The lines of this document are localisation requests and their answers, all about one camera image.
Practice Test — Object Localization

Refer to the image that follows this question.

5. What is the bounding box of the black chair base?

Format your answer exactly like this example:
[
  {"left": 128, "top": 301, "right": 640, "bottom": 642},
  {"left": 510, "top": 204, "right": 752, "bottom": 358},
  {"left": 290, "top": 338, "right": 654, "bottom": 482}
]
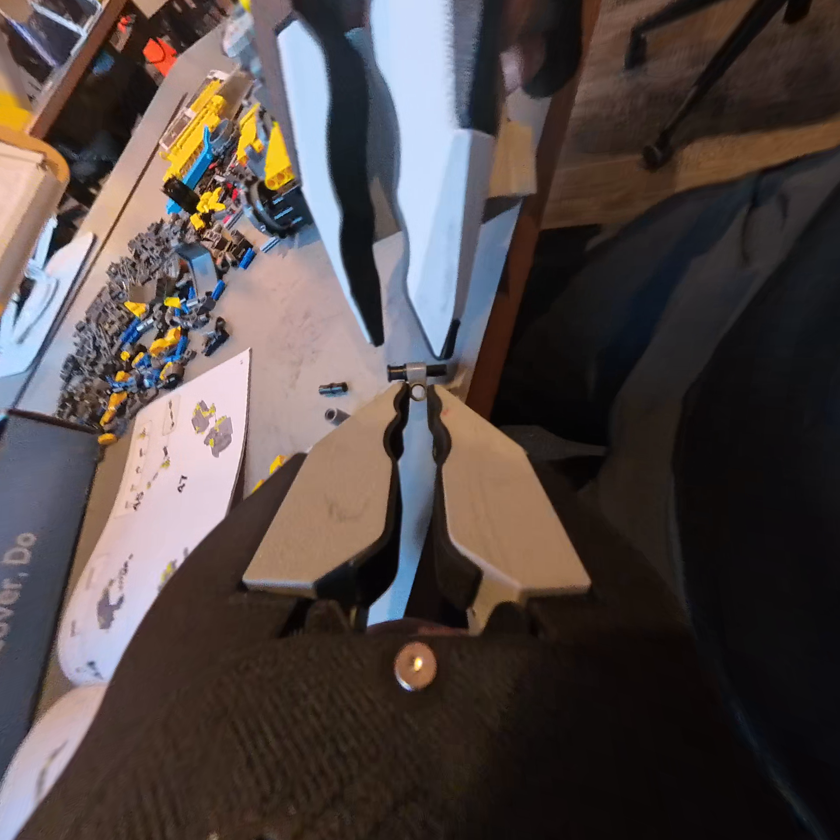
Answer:
[{"left": 623, "top": 0, "right": 815, "bottom": 172}]

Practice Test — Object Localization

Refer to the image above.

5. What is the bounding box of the instruction booklet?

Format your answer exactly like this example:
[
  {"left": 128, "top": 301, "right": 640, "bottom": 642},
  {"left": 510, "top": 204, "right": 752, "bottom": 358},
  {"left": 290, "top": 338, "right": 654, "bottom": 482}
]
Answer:
[{"left": 0, "top": 348, "right": 252, "bottom": 821}]

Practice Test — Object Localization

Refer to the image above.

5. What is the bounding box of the white clipboard stand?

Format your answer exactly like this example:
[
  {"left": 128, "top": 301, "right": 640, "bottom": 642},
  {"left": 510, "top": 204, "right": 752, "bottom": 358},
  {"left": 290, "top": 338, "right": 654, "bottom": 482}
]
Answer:
[{"left": 0, "top": 230, "right": 99, "bottom": 378}]

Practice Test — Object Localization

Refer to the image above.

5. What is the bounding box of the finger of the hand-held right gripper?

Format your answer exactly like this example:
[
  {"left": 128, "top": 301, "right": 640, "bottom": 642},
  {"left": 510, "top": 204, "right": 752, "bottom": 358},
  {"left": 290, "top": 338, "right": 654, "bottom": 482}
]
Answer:
[
  {"left": 277, "top": 0, "right": 387, "bottom": 349},
  {"left": 369, "top": 0, "right": 496, "bottom": 360}
]

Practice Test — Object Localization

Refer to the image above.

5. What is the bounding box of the large yellow panel brick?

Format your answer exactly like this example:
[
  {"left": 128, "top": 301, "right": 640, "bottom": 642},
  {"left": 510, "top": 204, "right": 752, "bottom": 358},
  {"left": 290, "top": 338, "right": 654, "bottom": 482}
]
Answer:
[{"left": 161, "top": 79, "right": 227, "bottom": 181}]

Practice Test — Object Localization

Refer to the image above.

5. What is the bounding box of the yellow grey brick vehicle model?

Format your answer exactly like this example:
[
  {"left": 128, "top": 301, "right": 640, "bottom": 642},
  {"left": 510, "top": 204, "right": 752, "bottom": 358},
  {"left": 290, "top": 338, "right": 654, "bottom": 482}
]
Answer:
[{"left": 243, "top": 98, "right": 312, "bottom": 240}]

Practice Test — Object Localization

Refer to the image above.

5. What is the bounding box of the pile of loose brick parts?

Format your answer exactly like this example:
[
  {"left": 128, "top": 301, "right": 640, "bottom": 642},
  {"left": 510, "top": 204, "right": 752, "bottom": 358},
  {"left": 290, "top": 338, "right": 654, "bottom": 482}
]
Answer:
[{"left": 56, "top": 220, "right": 257, "bottom": 447}]

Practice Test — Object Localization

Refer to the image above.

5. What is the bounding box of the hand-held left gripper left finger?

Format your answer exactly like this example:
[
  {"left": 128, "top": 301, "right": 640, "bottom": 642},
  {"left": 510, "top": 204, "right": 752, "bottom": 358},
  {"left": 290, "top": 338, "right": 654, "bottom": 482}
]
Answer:
[{"left": 243, "top": 382, "right": 412, "bottom": 601}]

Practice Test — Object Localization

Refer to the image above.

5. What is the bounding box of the grey yellow brick assembly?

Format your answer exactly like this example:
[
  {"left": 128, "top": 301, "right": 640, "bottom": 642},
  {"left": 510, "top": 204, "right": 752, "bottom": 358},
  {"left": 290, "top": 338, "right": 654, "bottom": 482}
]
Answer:
[{"left": 252, "top": 453, "right": 290, "bottom": 493}]

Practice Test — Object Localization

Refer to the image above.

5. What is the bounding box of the person's blue trouser leg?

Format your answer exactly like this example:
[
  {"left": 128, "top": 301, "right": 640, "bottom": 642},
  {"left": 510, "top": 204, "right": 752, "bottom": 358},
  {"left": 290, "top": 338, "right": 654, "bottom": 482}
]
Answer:
[{"left": 492, "top": 151, "right": 840, "bottom": 565}]

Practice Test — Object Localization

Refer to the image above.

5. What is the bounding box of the blue brick separator tool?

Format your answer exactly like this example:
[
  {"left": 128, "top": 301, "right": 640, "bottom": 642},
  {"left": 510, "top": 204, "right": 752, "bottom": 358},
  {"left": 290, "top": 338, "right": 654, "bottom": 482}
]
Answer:
[{"left": 164, "top": 125, "right": 231, "bottom": 214}]

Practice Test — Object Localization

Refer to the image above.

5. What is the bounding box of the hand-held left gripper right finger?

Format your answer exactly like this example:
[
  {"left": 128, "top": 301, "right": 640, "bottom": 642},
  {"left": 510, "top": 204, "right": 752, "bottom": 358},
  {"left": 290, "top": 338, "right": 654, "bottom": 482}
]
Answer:
[{"left": 428, "top": 385, "right": 592, "bottom": 636}]

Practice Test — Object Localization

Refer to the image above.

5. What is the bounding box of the person's right hand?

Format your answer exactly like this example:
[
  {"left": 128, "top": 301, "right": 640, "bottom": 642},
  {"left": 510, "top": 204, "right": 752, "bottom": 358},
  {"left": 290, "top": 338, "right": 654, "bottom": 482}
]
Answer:
[{"left": 500, "top": 38, "right": 547, "bottom": 94}]

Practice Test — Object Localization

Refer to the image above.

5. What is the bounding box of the orange cone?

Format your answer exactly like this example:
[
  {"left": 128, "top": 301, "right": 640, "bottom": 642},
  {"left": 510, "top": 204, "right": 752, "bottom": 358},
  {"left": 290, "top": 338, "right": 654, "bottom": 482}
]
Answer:
[{"left": 141, "top": 36, "right": 179, "bottom": 80}]

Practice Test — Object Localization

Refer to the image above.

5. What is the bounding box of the open blue cardboard box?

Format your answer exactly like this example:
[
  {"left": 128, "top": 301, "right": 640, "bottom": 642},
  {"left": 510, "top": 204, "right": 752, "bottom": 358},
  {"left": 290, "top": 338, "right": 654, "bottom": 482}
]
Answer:
[{"left": 0, "top": 410, "right": 102, "bottom": 775}]

